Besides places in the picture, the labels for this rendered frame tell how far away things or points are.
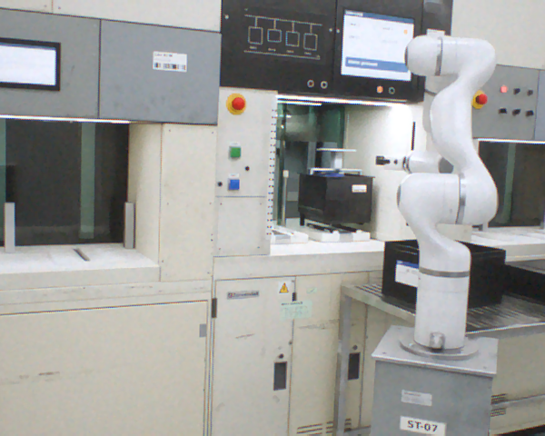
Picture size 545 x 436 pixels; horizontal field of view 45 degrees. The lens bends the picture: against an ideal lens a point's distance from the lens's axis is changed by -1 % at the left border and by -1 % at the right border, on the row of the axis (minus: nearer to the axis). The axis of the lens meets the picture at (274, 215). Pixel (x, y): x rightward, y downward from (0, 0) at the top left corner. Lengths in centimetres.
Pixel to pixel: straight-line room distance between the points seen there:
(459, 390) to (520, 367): 141
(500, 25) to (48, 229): 181
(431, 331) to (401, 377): 13
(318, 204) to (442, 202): 100
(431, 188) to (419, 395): 48
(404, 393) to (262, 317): 74
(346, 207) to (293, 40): 69
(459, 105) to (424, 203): 27
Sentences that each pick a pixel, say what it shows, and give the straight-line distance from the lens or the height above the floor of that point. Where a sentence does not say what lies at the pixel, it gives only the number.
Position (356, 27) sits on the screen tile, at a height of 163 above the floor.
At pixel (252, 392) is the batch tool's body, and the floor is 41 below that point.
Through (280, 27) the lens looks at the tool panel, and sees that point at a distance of 217.
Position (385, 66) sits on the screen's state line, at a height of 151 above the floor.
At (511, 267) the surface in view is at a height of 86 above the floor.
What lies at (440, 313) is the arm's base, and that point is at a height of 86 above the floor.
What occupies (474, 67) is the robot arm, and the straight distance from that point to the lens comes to 175.
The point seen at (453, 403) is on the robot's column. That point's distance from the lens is 161.
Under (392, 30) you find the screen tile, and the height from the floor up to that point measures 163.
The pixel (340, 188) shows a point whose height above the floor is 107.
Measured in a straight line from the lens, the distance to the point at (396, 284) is 216.
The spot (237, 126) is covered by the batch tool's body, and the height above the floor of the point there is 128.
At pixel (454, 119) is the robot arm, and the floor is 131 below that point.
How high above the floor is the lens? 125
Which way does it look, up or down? 7 degrees down
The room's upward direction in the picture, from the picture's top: 2 degrees clockwise
